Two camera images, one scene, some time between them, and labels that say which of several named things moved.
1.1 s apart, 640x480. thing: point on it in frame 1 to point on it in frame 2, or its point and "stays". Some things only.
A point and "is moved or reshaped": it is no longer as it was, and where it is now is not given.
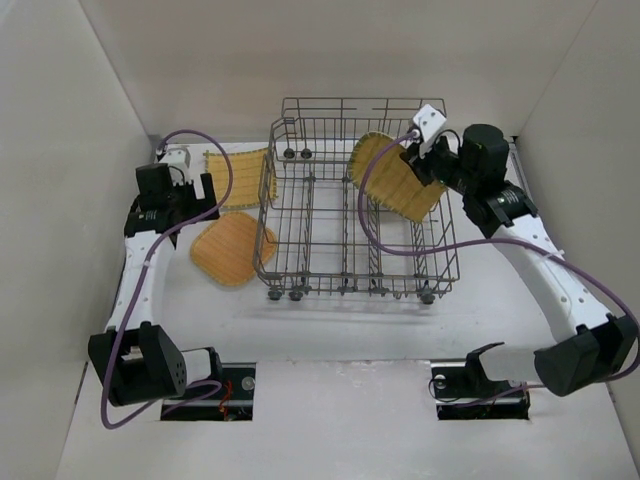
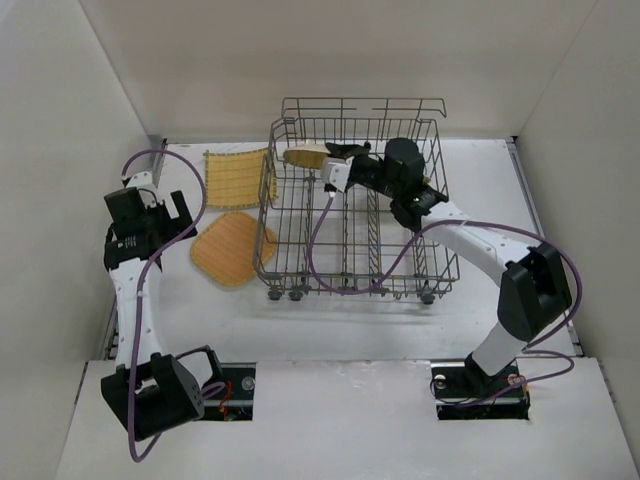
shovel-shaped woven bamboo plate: [389, 181] is moved or reshaped
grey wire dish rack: [316, 234] stays
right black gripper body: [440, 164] to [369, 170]
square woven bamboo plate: [228, 247] stays
